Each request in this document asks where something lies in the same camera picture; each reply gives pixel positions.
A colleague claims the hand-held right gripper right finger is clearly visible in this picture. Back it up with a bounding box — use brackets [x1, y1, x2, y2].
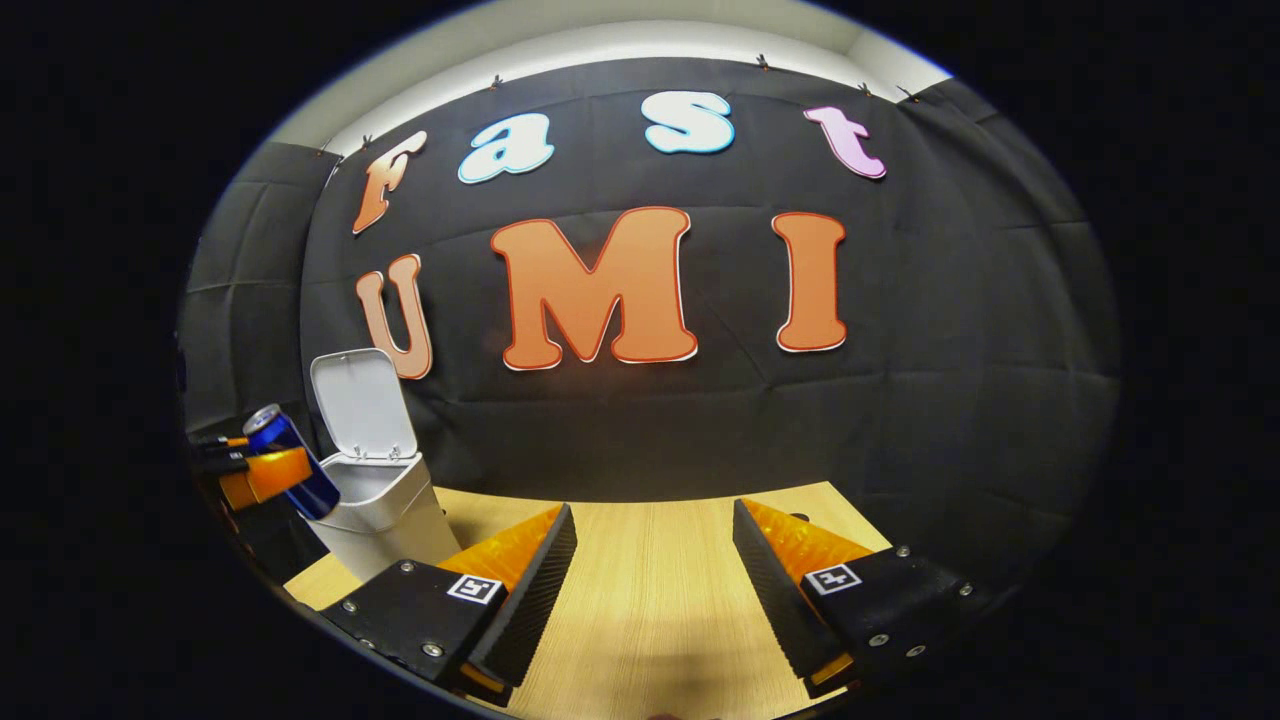
[732, 497, 1011, 702]

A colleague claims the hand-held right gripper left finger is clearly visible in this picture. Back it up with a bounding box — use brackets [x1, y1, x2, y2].
[320, 501, 579, 710]

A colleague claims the blue pop can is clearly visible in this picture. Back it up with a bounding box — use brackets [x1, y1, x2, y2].
[243, 403, 341, 521]

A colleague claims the white desktop garbage bin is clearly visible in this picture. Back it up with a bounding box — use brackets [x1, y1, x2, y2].
[305, 348, 463, 584]

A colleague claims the black backdrop cloth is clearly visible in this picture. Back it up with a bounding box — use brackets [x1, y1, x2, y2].
[180, 140, 346, 431]
[895, 78, 1121, 591]
[298, 57, 1001, 506]

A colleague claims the row of black cloth clips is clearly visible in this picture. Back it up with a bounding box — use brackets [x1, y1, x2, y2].
[318, 52, 921, 156]

